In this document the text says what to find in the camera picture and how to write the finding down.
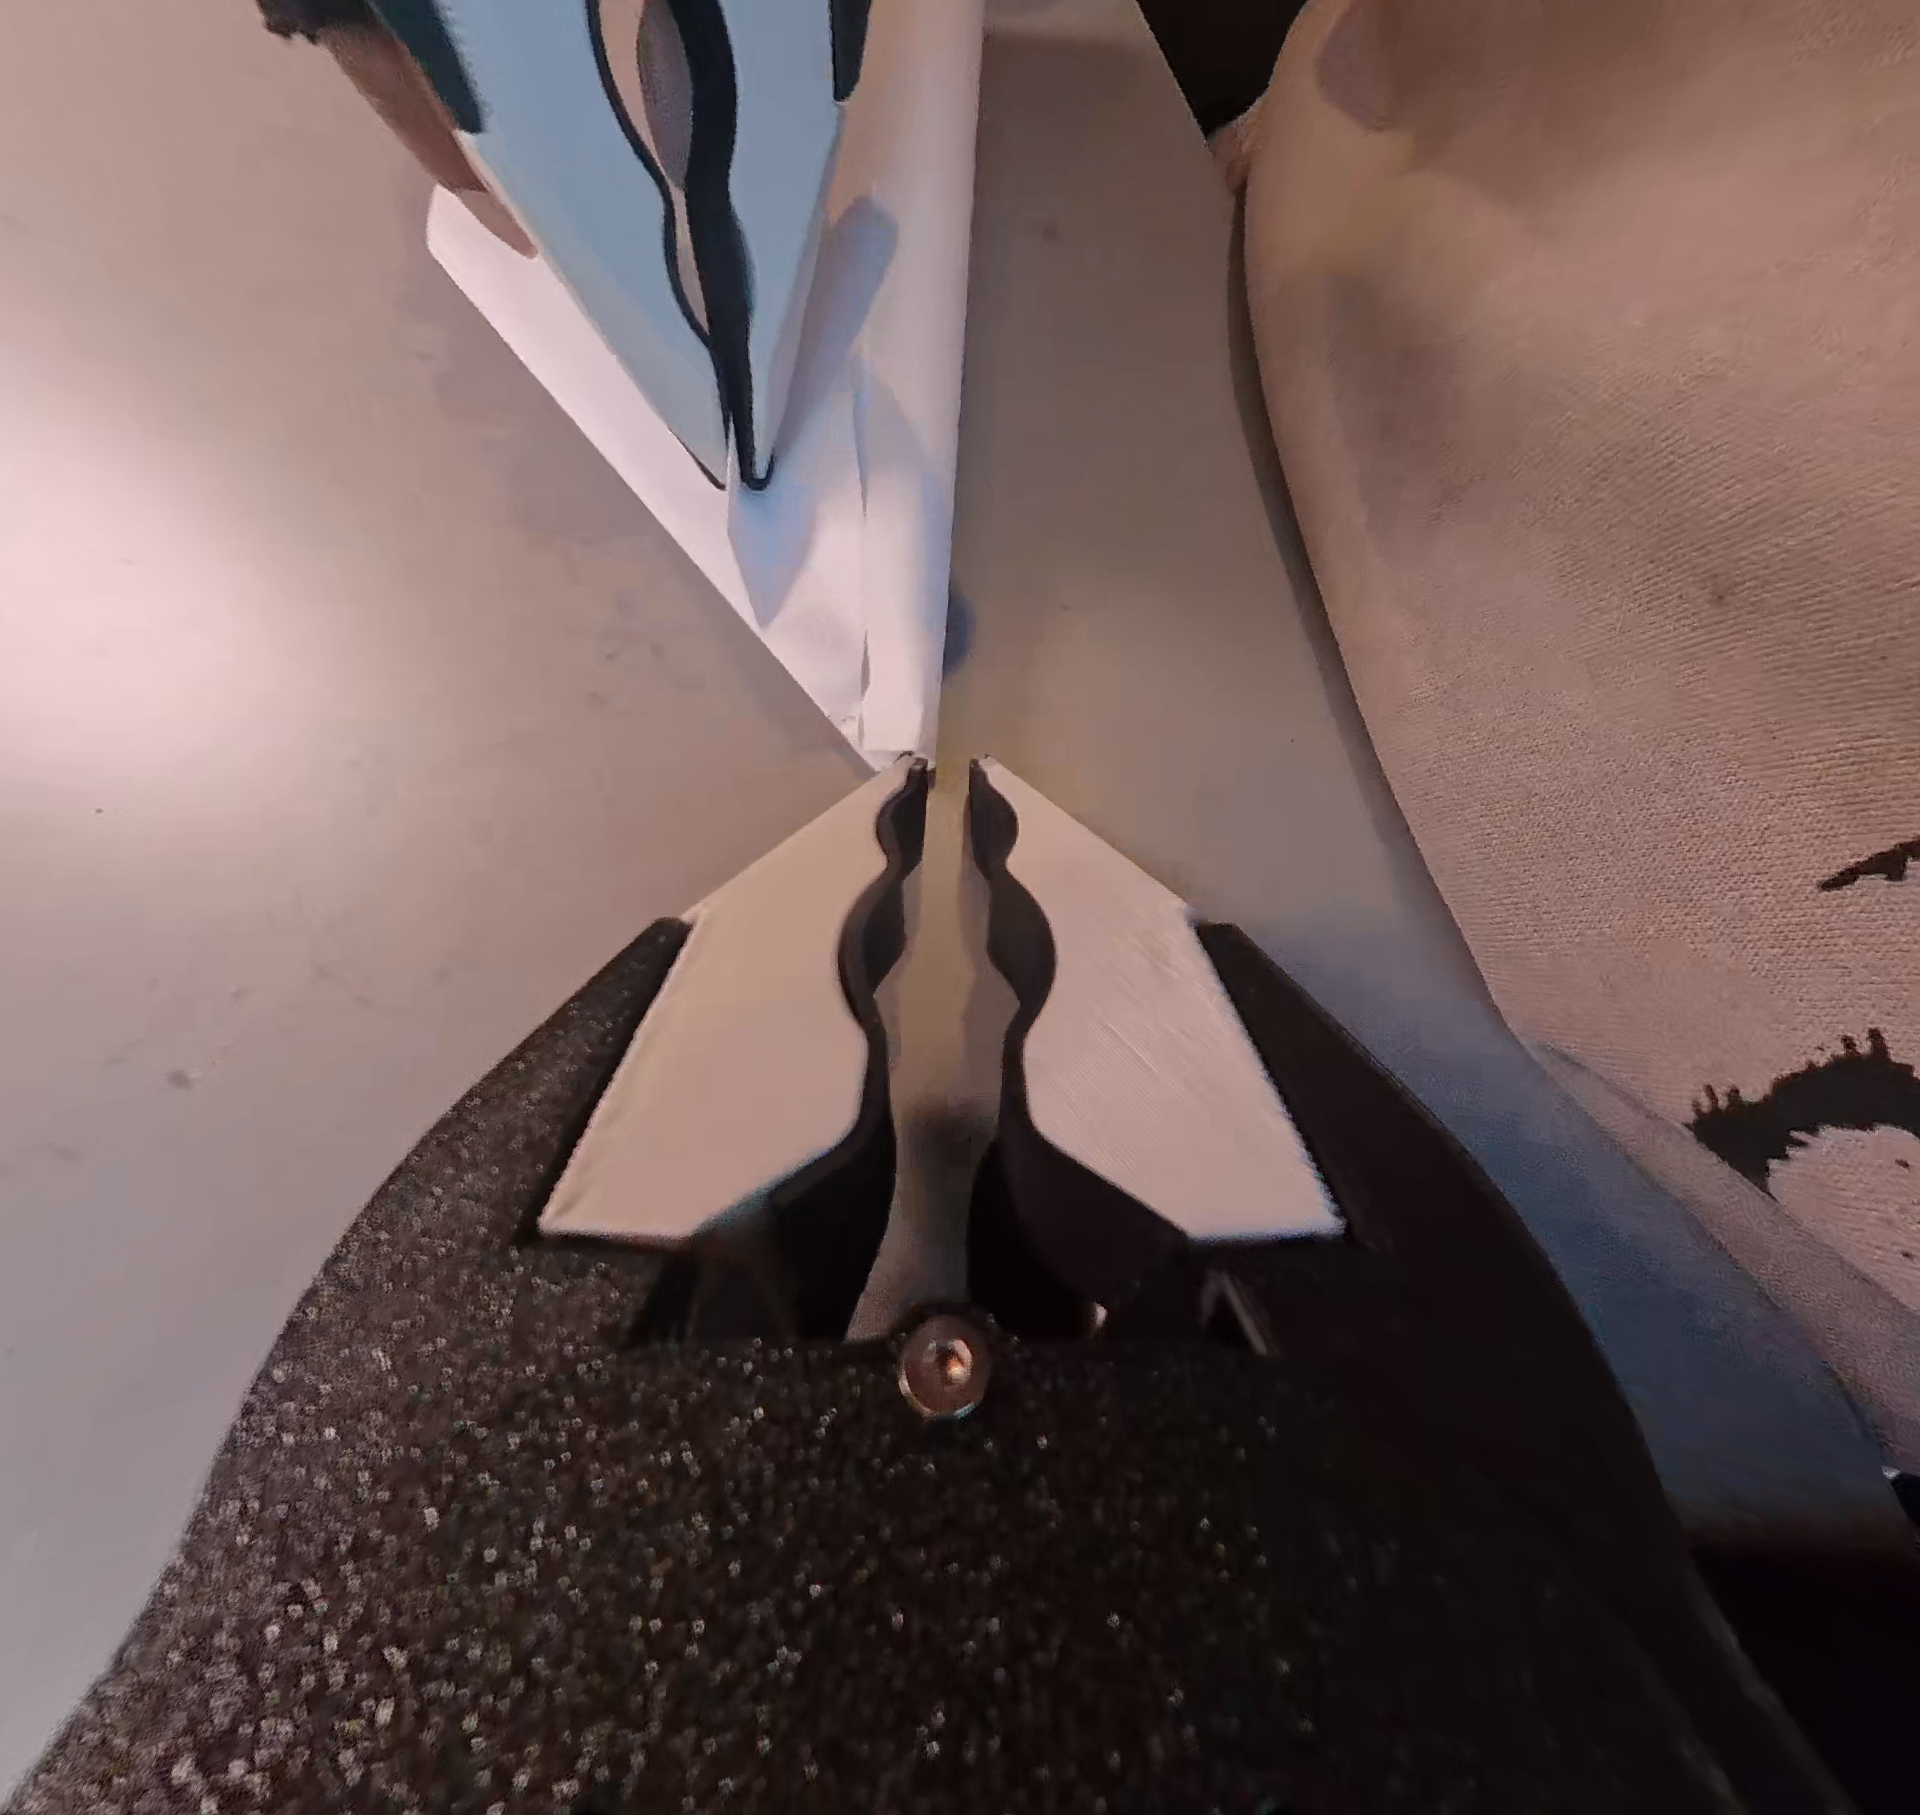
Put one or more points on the grey desk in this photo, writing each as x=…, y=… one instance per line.
x=299, y=645

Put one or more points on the white paper sheet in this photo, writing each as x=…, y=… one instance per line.
x=884, y=422

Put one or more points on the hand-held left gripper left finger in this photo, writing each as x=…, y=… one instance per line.
x=719, y=1079

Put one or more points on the person's right hand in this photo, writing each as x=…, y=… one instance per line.
x=435, y=152

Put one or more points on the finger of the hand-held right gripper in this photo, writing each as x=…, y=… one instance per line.
x=780, y=121
x=554, y=91

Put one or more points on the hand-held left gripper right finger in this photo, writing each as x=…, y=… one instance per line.
x=1169, y=1079

